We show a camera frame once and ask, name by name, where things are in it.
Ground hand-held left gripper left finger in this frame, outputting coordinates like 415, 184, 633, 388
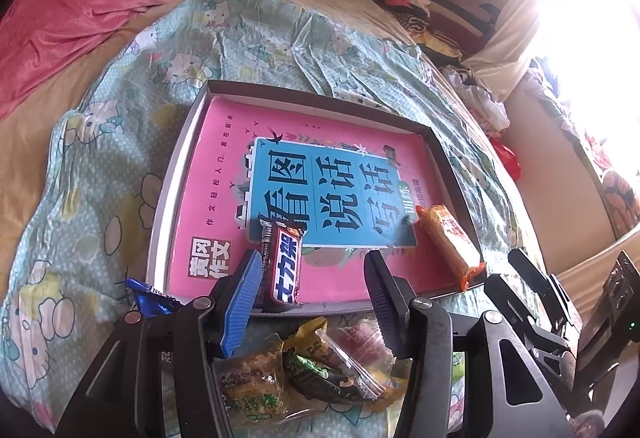
55, 248, 266, 438

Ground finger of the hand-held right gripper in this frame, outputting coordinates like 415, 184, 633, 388
484, 274, 576, 386
507, 249, 583, 344

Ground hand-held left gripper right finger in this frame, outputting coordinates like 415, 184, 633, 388
364, 249, 571, 438

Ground clear pink snack packet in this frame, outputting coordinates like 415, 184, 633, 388
337, 318, 401, 369

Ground brown chocolate bar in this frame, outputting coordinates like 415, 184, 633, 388
257, 224, 306, 310

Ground yellow cracker packet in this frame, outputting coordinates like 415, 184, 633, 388
282, 316, 346, 369

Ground round cracker packet green label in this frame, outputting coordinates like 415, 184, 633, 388
212, 335, 291, 434

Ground orange snack packet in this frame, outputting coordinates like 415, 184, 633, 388
415, 204, 487, 293

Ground blue candy bar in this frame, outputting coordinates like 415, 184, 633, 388
125, 278, 185, 316

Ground shallow cardboard box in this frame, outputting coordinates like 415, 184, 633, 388
145, 79, 483, 316

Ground dark green snack packet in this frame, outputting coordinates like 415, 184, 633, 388
282, 350, 386, 406

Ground red plastic bag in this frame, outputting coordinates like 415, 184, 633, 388
490, 138, 521, 181

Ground pink book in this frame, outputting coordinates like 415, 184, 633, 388
167, 96, 468, 304

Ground white plastic bag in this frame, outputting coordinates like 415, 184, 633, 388
445, 65, 508, 119

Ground bed with beige sheet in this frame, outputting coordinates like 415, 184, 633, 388
0, 0, 551, 438

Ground cartoon cat printed blanket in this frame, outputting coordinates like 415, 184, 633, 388
0, 0, 546, 438

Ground pile of clothes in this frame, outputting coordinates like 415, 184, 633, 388
366, 0, 501, 59

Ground pink blanket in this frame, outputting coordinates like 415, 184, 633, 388
0, 0, 221, 121

